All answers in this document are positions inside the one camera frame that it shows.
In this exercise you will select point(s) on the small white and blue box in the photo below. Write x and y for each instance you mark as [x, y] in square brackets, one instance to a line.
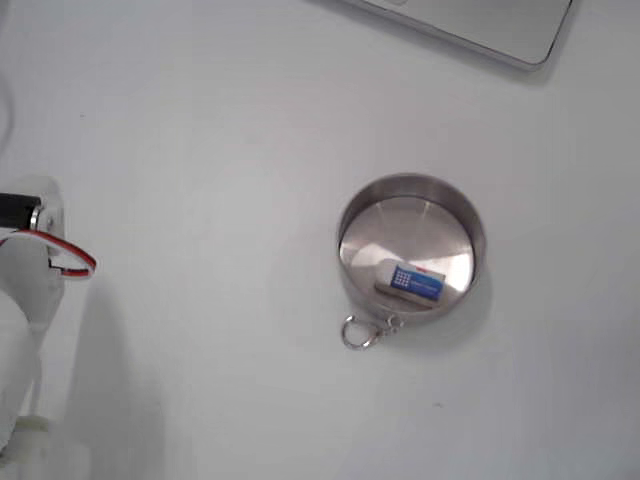
[412, 281]

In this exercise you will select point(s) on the round metal bowl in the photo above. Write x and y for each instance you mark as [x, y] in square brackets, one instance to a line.
[425, 225]

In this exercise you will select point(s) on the white power strip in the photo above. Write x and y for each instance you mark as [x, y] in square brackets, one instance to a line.
[480, 25]

